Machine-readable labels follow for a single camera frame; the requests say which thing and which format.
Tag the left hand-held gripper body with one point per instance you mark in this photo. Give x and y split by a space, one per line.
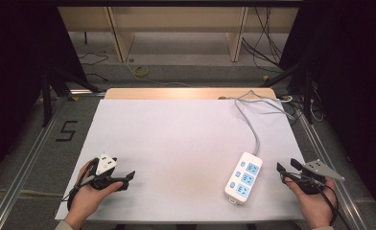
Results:
106 163

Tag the light wooden shelf unit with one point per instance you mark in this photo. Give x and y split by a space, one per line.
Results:
183 28

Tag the yellow tape roll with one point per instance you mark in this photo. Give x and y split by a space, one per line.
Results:
141 71

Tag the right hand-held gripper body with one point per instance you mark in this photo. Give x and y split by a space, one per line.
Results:
314 183

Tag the white table board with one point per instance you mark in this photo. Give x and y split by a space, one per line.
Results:
183 140

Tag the person's right hand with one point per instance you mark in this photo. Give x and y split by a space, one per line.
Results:
318 207

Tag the person's left hand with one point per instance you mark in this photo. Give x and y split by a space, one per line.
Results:
87 196

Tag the black metal stand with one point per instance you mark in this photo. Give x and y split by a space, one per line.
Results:
307 92
48 92

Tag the wooden table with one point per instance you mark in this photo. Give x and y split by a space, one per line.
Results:
176 93

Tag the white power strip blue sockets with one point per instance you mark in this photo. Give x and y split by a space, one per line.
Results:
243 178

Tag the aluminium floor rail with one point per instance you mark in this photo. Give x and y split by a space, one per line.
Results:
333 179
19 179

